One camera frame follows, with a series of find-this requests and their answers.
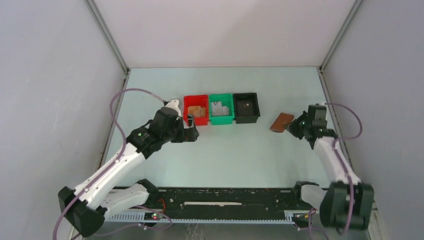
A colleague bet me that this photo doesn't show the brown leather card holder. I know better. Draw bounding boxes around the brown leather card holder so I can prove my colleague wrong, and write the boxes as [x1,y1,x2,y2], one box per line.
[269,112,295,133]

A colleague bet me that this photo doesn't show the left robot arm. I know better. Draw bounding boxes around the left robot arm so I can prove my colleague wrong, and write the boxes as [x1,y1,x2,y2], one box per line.
[58,99,199,238]

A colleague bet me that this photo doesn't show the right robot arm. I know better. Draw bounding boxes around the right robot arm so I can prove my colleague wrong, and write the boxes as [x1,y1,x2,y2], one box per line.
[285,102,375,234]

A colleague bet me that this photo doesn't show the orange cards in red bin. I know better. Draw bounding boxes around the orange cards in red bin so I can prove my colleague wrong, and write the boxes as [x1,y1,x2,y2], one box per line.
[187,105,207,118]

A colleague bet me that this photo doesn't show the white cards in green bin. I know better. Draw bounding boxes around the white cards in green bin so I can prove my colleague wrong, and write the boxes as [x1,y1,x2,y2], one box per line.
[211,101,230,117]

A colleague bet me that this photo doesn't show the red plastic bin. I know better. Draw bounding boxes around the red plastic bin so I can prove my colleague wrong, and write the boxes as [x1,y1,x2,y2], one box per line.
[183,94,209,126]

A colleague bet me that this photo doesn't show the green plastic bin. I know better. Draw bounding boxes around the green plastic bin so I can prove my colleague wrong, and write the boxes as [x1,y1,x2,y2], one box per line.
[208,93,235,125]

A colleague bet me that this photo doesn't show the black plastic bin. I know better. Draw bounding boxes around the black plastic bin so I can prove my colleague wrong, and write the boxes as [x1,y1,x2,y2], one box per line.
[232,92,261,124]

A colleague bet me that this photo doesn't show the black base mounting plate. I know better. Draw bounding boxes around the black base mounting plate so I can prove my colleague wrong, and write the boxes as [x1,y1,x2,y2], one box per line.
[144,186,312,220]

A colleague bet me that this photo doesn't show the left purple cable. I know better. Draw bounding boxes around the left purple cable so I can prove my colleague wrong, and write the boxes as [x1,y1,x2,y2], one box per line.
[52,88,173,240]

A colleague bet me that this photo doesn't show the purple cable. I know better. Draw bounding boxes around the purple cable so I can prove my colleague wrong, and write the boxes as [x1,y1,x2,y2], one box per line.
[52,88,173,240]
[294,102,364,240]

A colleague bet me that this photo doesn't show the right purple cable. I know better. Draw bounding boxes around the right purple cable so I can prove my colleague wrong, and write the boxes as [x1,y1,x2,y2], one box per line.
[294,102,364,240]

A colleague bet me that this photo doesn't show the white cable duct strip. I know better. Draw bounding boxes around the white cable duct strip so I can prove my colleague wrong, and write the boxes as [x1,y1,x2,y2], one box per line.
[105,211,295,224]

